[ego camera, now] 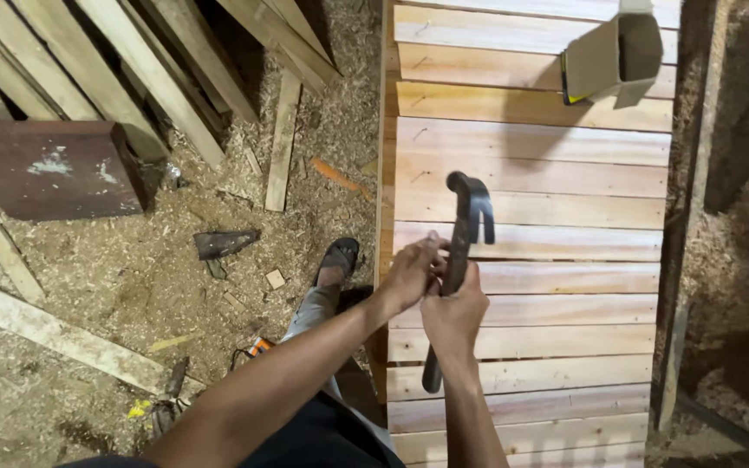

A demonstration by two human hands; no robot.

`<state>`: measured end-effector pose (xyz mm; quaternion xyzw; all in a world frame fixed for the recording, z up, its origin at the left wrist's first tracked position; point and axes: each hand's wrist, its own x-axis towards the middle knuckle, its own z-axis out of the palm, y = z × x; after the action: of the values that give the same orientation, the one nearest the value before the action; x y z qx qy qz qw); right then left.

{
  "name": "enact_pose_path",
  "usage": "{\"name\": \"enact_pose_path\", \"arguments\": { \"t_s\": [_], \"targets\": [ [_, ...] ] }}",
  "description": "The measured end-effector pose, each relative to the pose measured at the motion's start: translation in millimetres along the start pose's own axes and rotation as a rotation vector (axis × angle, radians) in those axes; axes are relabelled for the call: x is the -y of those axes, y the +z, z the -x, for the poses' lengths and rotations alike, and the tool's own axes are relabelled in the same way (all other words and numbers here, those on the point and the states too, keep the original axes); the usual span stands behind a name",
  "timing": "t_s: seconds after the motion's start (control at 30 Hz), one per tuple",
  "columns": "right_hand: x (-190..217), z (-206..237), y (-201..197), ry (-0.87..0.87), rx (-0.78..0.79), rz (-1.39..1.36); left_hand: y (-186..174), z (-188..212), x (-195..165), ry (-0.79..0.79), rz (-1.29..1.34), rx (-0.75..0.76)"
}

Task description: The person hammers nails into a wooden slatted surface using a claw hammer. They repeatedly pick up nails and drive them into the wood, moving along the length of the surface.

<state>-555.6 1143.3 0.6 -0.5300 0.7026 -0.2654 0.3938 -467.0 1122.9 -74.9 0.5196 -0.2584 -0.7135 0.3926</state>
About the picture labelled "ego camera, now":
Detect person's left hand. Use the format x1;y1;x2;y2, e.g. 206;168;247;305
380;231;451;317

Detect person's right hand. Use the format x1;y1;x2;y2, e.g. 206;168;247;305
419;260;491;366

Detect black claw hammer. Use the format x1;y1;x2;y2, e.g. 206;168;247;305
421;171;496;395

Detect black sandal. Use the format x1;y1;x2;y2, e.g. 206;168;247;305
313;237;361;287

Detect slatted wooden panel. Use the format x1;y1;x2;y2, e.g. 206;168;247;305
369;0;682;468

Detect orange wood sliver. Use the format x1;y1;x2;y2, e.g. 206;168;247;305
309;157;373;201

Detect grey trousers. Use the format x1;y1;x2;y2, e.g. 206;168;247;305
281;284;396;449

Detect short pale wooden plank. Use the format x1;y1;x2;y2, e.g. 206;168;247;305
263;68;303;213

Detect orange and black tool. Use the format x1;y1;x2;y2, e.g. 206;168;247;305
229;334;277;373

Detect dark pointed wood scrap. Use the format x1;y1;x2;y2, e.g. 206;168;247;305
193;229;262;262

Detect dark shirt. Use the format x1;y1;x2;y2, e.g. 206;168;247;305
56;390;408;468

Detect open cardboard box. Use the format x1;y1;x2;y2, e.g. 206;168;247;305
560;0;665;109

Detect rusty dark hand tool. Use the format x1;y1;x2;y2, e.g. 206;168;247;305
151;357;191;440

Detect pile of wooden planks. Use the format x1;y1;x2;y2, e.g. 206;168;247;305
0;0;344;171

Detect long pale wooden plank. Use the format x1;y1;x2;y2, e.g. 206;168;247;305
0;272;208;399

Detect dark brown wooden block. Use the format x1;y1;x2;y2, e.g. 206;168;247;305
0;120;162;222

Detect upright wooden post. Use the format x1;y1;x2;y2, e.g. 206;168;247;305
655;0;734;432

